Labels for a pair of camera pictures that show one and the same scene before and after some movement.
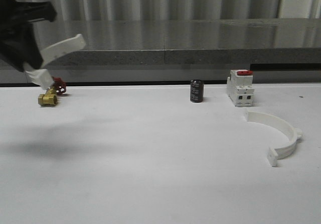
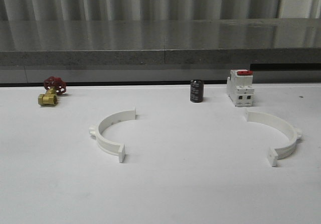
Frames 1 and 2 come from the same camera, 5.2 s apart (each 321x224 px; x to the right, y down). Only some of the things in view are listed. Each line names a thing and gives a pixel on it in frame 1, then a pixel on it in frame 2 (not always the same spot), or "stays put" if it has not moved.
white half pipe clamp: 40,77 to 106,146
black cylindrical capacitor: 196,91 stays put
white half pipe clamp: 284,152 stays put
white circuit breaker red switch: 239,89 stays put
